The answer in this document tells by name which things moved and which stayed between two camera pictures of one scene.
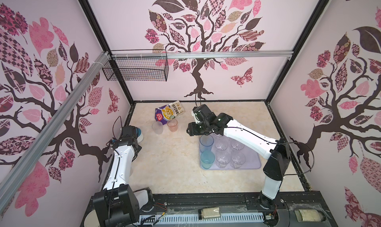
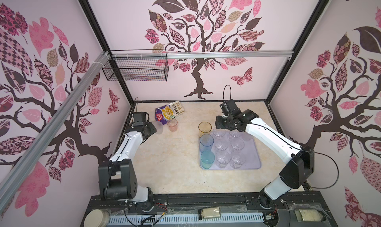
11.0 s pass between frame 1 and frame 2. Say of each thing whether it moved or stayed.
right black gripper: moved
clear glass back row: stayed
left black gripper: moved
